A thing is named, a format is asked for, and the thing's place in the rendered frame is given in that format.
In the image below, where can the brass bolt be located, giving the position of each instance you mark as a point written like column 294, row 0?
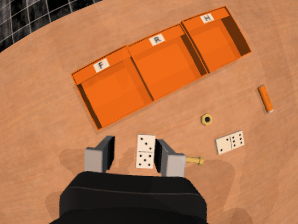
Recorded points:
column 195, row 160

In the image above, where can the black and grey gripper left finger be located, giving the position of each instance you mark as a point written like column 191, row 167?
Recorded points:
column 100, row 158

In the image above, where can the brass hex nut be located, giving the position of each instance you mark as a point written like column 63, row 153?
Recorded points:
column 206, row 119

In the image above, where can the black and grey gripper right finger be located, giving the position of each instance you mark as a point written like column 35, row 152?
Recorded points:
column 167, row 161

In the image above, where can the orange three-compartment bin rack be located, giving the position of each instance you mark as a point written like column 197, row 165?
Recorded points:
column 122, row 87

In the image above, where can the orange aa battery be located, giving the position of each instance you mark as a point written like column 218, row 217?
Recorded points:
column 265, row 98

